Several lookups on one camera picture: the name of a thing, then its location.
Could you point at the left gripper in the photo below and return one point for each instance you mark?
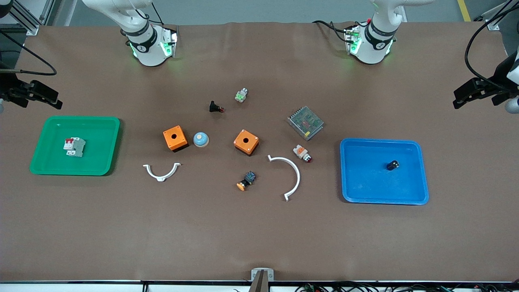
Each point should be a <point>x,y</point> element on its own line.
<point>495,86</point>

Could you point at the white circuit breaker red lever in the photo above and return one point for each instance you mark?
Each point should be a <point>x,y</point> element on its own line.
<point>74,147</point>

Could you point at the black cylindrical capacitor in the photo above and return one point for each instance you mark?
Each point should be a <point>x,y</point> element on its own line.
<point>392,165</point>

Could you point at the grey arm base connector block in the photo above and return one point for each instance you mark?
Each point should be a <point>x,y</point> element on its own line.
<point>169,42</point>
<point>352,40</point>

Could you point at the green plastic tray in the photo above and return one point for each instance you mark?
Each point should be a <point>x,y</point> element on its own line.
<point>97,146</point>

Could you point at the blue plastic tray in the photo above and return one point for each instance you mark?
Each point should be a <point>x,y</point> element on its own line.
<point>365,178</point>

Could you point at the small white pipe clamp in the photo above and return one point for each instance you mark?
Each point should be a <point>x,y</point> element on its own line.
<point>162,178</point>

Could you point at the blue domed round button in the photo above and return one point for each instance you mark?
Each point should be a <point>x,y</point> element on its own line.
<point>200,139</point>

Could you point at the perforated metal power supply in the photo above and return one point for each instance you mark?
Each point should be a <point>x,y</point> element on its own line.
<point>306,122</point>

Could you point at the large white pipe clamp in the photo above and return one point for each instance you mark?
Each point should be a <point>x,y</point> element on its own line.
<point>298,174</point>

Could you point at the brown table mat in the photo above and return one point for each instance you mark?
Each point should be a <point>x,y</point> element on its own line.
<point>259,235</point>

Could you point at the aluminium frame profile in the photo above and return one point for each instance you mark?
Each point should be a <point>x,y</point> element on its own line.
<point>492,25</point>
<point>24,18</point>

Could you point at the orange button enclosure box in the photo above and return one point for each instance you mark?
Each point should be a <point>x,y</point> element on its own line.
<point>246,142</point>
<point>175,138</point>

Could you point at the black switch with red tip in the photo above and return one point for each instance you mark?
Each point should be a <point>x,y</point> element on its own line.
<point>215,107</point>

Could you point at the red pushbutton switch white body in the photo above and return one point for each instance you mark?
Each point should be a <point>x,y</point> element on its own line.
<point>301,152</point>

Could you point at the green and white switch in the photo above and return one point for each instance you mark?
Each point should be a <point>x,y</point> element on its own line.
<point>241,95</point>

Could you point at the orange mushroom button switch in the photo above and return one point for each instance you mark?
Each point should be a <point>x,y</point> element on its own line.
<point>247,180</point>

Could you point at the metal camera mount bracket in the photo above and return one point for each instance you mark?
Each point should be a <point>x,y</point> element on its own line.
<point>262,278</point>

